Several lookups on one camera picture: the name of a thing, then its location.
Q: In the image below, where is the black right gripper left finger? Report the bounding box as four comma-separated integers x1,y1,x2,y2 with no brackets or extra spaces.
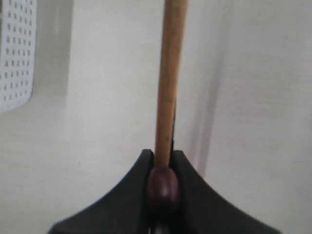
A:
49,149,154,234

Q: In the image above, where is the dark red wooden spoon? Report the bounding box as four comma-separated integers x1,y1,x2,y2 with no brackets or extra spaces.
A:
147,167,180,217

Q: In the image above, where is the wooden chopstick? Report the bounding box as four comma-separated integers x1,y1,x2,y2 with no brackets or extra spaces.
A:
154,0,188,167

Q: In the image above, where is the white plastic perforated basket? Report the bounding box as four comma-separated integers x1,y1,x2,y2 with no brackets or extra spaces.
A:
0,0,38,113

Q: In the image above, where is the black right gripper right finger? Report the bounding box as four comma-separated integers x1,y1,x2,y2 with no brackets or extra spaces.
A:
171,151,280,234

